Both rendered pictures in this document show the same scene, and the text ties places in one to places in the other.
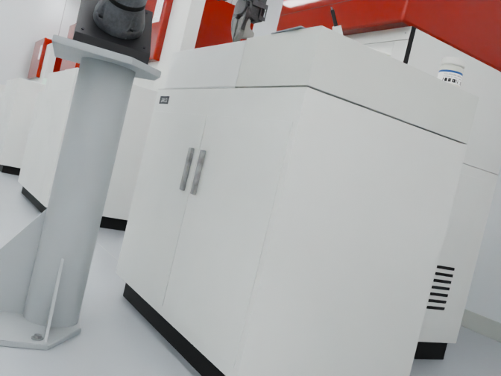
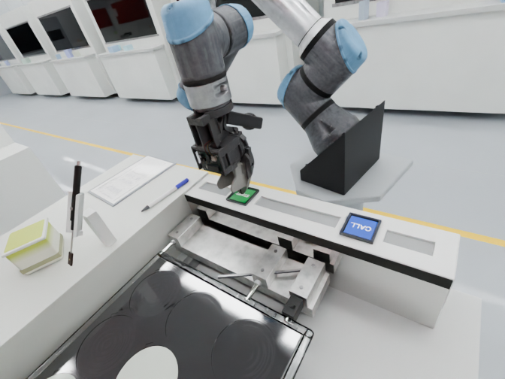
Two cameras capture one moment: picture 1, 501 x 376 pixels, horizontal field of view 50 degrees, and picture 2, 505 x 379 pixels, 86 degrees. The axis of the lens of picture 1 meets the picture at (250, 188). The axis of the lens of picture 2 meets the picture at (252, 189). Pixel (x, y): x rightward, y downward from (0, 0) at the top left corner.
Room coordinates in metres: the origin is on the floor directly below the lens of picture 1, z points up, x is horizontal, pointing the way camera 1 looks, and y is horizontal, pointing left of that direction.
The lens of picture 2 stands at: (2.21, 0.04, 1.33)
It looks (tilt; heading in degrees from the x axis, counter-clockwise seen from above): 36 degrees down; 164
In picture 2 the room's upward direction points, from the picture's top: 14 degrees counter-clockwise
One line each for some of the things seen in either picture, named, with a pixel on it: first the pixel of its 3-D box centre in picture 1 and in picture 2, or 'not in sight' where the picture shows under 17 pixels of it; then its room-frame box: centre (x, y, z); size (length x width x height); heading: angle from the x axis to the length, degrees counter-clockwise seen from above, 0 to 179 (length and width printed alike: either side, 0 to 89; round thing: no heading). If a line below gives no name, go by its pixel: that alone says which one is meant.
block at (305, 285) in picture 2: not in sight; (307, 280); (1.95, 0.18, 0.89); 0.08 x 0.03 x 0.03; 122
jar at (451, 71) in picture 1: (449, 75); not in sight; (1.64, -0.51, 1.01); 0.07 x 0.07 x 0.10
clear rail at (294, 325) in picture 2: not in sight; (220, 286); (1.88, 0.03, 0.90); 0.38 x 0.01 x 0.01; 32
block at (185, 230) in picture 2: not in sight; (185, 228); (1.68, 0.00, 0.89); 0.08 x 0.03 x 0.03; 122
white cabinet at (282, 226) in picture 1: (262, 228); not in sight; (1.85, -0.07, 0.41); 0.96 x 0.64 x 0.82; 32
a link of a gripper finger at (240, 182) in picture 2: (240, 33); (238, 182); (1.75, 0.15, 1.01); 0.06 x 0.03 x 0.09; 122
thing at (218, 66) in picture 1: (212, 71); (295, 233); (1.83, 0.22, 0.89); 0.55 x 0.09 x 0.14; 32
